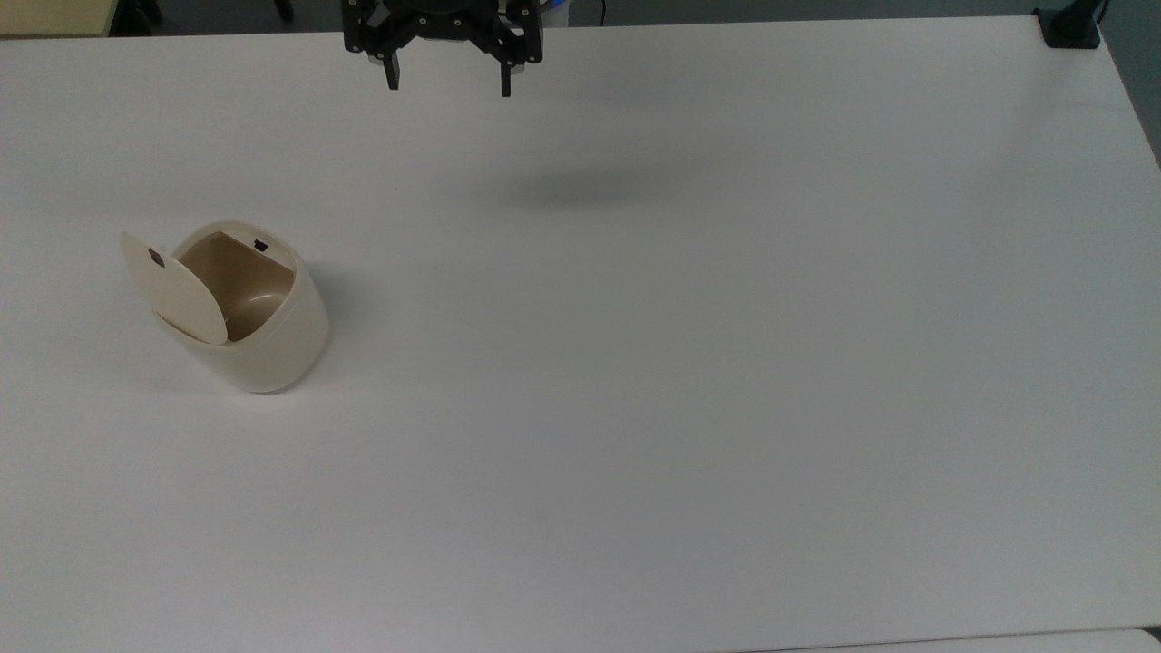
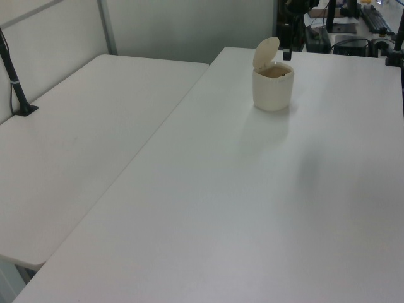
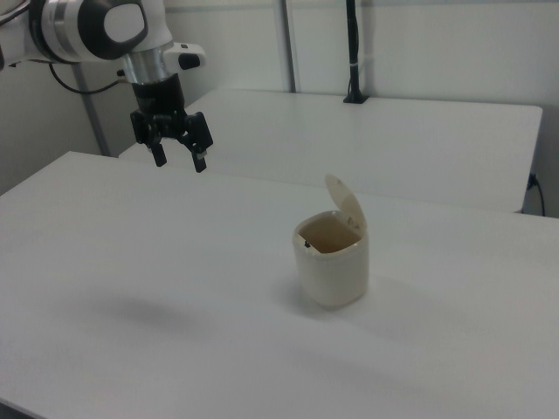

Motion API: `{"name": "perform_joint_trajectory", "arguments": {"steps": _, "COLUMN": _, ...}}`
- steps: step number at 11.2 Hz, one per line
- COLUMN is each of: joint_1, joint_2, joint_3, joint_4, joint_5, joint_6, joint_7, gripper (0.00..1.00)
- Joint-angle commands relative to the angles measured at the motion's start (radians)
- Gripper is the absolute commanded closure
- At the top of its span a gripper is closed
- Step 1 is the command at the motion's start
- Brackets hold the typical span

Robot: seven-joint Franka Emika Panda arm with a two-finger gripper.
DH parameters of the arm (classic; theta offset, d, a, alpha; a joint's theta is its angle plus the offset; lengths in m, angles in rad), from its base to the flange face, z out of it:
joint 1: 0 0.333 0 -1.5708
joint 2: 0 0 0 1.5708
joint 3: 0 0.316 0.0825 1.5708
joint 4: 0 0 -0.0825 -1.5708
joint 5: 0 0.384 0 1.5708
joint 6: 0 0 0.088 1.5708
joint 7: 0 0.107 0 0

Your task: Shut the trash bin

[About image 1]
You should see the cream trash bin lid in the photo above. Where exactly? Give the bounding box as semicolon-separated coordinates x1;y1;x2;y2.
121;232;229;347

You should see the cream plastic trash bin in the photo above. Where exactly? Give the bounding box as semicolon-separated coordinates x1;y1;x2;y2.
150;220;331;395

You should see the light wooden desk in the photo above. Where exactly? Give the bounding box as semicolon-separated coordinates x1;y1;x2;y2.
0;0;121;38

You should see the black clamp mount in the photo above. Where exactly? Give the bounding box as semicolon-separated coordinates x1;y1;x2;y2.
1033;0;1109;49

